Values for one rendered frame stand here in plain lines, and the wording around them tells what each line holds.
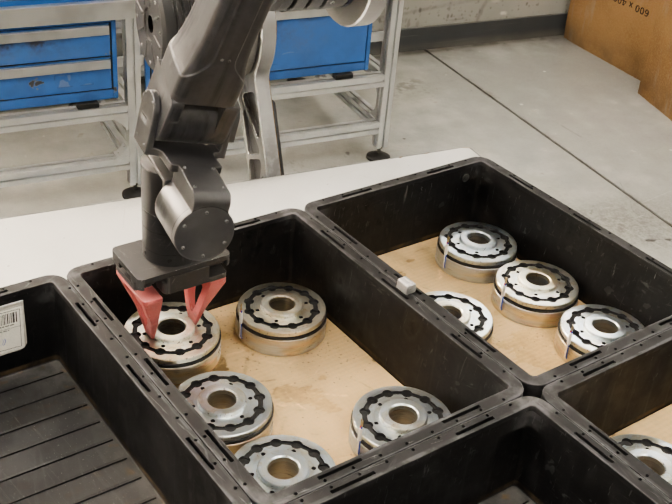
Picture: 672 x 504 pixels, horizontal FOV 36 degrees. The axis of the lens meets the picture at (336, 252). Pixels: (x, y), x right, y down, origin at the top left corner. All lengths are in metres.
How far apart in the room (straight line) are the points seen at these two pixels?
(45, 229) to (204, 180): 0.74
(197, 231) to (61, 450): 0.27
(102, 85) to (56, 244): 1.43
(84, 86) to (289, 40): 0.62
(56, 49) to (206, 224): 2.03
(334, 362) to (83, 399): 0.27
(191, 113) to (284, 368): 0.33
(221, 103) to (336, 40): 2.28
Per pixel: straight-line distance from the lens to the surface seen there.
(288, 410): 1.09
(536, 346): 1.23
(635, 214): 3.38
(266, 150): 1.94
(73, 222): 1.66
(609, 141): 3.85
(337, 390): 1.12
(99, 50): 2.95
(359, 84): 3.29
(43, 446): 1.06
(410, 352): 1.11
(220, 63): 0.90
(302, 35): 3.15
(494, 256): 1.32
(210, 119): 0.95
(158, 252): 1.02
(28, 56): 2.92
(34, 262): 1.57
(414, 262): 1.34
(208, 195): 0.91
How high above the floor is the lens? 1.54
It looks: 32 degrees down
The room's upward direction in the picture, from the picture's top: 5 degrees clockwise
